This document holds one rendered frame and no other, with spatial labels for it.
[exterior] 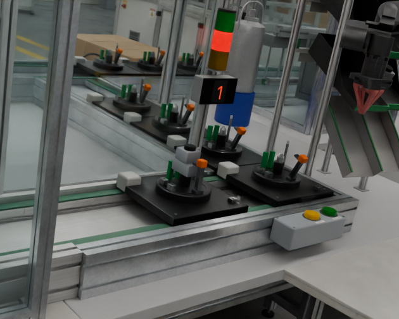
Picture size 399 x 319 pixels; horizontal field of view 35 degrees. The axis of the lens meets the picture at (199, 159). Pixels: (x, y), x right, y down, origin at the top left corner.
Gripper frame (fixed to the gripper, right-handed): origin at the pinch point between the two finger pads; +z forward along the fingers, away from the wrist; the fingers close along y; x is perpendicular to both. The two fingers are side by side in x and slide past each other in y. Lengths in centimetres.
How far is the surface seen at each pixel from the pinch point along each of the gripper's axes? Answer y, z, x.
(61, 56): 89, -11, 3
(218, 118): -47, 37, -99
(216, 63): 26.0, -3.8, -29.4
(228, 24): 25.1, -14.2, -28.8
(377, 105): -26.9, 3.0, -13.0
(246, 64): -51, 11, -94
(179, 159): 41.1, 18.1, -19.4
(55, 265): 82, 30, -2
